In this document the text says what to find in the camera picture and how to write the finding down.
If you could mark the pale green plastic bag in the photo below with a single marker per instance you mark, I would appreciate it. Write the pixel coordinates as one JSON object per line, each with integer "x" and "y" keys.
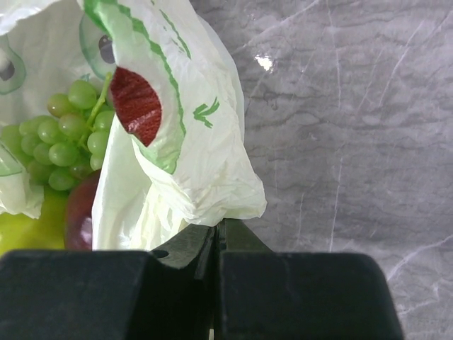
{"x": 175, "y": 153}

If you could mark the green grape bunch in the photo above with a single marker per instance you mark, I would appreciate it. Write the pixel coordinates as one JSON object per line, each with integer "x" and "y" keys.
{"x": 63, "y": 147}

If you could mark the dark red fruit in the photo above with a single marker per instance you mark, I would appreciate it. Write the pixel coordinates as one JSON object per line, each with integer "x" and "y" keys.
{"x": 78, "y": 221}

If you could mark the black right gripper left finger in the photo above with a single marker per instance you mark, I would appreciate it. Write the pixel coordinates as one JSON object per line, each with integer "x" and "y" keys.
{"x": 165, "y": 293}

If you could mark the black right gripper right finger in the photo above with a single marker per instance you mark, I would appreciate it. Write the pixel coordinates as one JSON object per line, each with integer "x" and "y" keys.
{"x": 265, "y": 294}

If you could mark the green fruit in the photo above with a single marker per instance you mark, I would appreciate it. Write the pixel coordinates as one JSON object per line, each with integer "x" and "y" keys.
{"x": 47, "y": 232}

